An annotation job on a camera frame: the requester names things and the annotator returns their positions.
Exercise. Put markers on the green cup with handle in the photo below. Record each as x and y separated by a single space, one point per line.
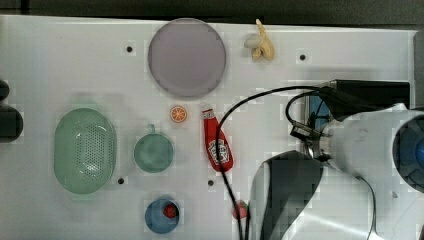
154 152

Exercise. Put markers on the red strawberry toy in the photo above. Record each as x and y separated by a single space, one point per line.
240 210

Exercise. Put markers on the red strawberry in cup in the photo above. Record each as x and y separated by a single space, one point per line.
170 211

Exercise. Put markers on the peeled banana toy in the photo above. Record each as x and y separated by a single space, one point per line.
260 44

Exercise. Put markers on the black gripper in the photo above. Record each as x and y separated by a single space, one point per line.
308 136

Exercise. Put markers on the black round pan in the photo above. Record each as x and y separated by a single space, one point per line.
11 124

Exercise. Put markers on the lilac round plate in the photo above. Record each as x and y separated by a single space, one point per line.
187 58

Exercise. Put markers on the black round pot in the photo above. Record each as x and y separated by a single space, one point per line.
4 90

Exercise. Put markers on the red ketchup bottle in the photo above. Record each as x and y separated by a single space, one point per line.
216 145

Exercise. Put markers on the green perforated colander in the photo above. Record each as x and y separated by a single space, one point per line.
84 151

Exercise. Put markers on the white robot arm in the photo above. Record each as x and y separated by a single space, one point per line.
361 180

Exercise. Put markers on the orange slice toy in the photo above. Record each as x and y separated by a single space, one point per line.
178 114

